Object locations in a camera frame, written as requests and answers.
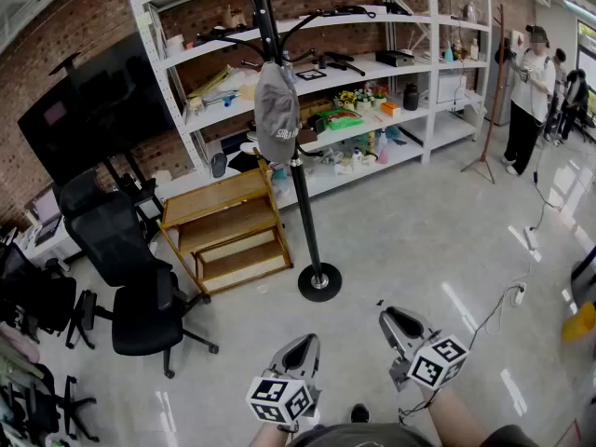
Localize green snack packet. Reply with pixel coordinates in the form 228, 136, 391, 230
320, 108, 364, 131

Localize black mesh office chair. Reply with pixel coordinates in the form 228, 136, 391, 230
59, 169, 220, 380

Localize black television on stand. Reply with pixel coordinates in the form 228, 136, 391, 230
17, 33, 181, 241

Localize grey baseball cap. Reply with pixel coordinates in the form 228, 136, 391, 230
253, 61, 302, 164

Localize person's right forearm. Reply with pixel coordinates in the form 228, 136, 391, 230
418, 386, 494, 447

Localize open laptop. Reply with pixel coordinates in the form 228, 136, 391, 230
31, 187, 64, 246

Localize thin black cable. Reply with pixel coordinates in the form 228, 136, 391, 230
398, 388, 441, 426

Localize brown wooden coat stand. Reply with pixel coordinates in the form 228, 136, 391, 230
460, 3, 512, 185

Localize beige wooden figurine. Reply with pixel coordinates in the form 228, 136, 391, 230
222, 5, 248, 30

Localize black flat box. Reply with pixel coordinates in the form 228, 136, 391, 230
374, 49, 415, 67

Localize white desk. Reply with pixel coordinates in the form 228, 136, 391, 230
18, 219, 85, 269

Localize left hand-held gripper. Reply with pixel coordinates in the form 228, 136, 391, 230
245, 333, 323, 426

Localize brown wicker basket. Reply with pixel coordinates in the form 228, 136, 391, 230
299, 100, 334, 120

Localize black folded cloth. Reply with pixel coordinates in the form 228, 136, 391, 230
227, 150, 262, 174

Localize black television top mount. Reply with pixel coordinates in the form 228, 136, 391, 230
48, 52, 83, 77

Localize yellow bag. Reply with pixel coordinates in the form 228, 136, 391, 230
562, 301, 596, 343

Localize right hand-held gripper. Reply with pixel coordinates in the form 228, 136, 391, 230
379, 305, 470, 393

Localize blue handled squeegee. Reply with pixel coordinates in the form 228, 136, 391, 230
203, 89, 241, 108

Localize grey floor cable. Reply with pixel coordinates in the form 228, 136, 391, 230
468, 282, 525, 349

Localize pink cloth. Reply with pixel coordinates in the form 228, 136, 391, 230
0, 323, 42, 365

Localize person's left forearm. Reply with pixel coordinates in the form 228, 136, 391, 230
249, 420, 299, 447

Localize white metal shelving unit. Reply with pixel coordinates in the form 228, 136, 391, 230
124, 0, 494, 207

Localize black floor cable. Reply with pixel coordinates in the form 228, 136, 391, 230
530, 142, 567, 232

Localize pale yellow long box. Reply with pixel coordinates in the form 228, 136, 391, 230
187, 65, 233, 100

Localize black metal tube frame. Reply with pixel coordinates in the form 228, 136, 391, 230
320, 51, 367, 77

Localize dark blue box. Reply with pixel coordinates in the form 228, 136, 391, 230
221, 135, 252, 157

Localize white box appliance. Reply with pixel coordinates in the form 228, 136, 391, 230
436, 73, 468, 104

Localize black metal coat rack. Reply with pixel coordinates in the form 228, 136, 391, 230
197, 0, 376, 303

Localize person's shirt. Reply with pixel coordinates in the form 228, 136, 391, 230
288, 424, 541, 447

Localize wooden three-tier shelf cart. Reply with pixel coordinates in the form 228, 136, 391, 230
157, 158, 294, 296

